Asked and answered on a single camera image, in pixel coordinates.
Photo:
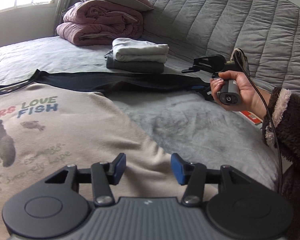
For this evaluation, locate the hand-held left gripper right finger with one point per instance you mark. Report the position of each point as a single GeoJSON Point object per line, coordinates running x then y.
{"type": "Point", "coordinates": [177, 167]}

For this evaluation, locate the white folded garment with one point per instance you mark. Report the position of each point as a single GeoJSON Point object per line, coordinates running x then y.
{"type": "Point", "coordinates": [140, 51]}

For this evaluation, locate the beige sweatshirt with black sleeves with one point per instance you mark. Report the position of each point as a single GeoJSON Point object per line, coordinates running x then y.
{"type": "Point", "coordinates": [65, 130]}

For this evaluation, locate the grey folded sweater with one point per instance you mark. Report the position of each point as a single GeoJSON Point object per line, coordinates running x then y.
{"type": "Point", "coordinates": [137, 67]}

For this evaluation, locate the person's right hand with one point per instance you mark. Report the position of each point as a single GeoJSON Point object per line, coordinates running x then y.
{"type": "Point", "coordinates": [250, 90]}

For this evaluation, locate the pink folded quilt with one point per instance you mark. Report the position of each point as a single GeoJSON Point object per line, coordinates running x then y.
{"type": "Point", "coordinates": [97, 20]}

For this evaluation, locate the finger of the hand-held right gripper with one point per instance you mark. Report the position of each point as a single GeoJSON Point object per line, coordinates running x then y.
{"type": "Point", "coordinates": [197, 88]}

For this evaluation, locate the red book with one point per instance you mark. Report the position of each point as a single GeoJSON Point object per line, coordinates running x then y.
{"type": "Point", "coordinates": [251, 117]}

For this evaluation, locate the beige fuzzy cloth strip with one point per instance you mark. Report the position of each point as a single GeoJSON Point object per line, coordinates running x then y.
{"type": "Point", "coordinates": [241, 55]}

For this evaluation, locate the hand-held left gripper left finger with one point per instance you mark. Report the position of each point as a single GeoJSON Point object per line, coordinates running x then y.
{"type": "Point", "coordinates": [121, 167]}

